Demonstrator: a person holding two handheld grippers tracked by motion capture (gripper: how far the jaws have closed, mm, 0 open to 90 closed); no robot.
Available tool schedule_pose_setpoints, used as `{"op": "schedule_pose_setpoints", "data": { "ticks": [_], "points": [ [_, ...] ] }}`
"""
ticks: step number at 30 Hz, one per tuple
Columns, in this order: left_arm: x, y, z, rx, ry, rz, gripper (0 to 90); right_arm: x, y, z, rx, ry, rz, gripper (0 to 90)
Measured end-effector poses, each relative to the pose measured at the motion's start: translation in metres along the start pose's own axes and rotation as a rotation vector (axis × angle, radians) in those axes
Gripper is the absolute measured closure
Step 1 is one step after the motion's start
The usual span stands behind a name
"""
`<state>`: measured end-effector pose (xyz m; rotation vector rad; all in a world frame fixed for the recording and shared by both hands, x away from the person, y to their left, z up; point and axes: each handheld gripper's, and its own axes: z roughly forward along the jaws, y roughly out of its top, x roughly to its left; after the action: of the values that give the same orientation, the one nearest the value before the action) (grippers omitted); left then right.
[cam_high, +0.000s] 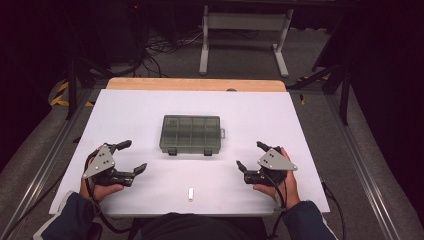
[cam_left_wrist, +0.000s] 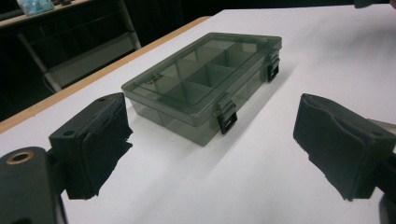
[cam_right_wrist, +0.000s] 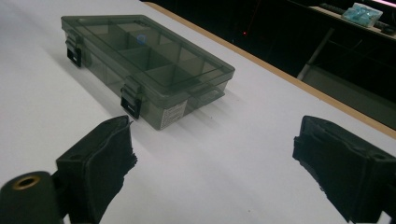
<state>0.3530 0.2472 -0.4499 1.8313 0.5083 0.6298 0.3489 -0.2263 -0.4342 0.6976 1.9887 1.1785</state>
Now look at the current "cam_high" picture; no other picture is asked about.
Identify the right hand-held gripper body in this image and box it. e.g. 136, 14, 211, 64
244, 145, 299, 187

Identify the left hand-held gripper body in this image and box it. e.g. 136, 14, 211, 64
82, 143, 137, 188

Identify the grey compartment organizer box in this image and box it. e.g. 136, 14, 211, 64
159, 114, 227, 157

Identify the person's left hand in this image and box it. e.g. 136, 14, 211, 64
79, 145, 125, 203

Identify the person's right hand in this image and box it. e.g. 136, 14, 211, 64
252, 146, 302, 211

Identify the person's dark clothed torso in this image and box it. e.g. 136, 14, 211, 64
128, 212, 268, 240

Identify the black stand leg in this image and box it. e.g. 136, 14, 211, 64
64, 56, 113, 121
286, 61, 354, 127

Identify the yellow black hazard tape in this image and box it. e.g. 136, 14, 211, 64
49, 81, 96, 108

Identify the wooden table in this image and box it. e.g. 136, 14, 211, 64
105, 77, 288, 93

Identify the grey metal stand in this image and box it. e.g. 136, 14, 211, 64
198, 4, 295, 79

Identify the right hand-held gripper cable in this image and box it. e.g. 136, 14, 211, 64
264, 171, 289, 240

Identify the hand-held gripper cable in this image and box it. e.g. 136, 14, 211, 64
83, 151, 132, 235
264, 171, 289, 240

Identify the left hand-held gripper cable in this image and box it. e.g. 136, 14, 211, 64
83, 151, 132, 235

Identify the aluminium floor rail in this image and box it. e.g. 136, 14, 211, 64
324, 94, 404, 240
0, 89, 101, 240

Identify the black cable beside table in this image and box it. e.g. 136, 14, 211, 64
320, 179, 348, 240

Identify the tangle of black floor cables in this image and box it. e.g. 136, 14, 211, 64
141, 28, 205, 78

